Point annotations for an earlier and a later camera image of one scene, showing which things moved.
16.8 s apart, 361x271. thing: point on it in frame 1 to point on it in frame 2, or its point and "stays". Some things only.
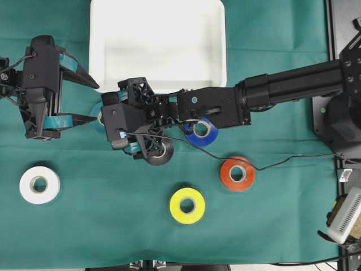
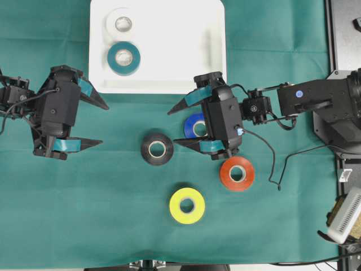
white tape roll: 27,182 to 117,34
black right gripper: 133,106 to 224,118
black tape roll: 166,157 stays
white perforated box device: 347,217 stays
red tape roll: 249,176 stays
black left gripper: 40,81 to 58,109
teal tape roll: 96,112 to 123,58
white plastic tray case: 172,43 stays
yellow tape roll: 197,211 stays
